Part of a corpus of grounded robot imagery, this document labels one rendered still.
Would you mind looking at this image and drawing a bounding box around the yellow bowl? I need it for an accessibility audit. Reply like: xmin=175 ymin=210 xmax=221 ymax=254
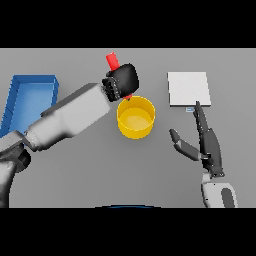
xmin=116 ymin=95 xmax=157 ymax=140

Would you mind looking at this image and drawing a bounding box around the blue tray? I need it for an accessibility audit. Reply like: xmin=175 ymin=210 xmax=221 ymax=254
xmin=0 ymin=74 xmax=60 ymax=139

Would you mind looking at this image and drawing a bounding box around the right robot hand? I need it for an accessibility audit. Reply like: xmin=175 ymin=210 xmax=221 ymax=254
xmin=168 ymin=100 xmax=225 ymax=179

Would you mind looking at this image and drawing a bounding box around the pale square measuring scale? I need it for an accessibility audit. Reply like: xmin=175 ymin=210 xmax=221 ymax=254
xmin=166 ymin=71 xmax=212 ymax=113

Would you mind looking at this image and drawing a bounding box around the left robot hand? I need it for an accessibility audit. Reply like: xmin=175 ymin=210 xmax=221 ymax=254
xmin=101 ymin=63 xmax=140 ymax=103

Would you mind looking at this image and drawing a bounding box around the red beaker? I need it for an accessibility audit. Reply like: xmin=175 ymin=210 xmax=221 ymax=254
xmin=105 ymin=51 xmax=134 ymax=101

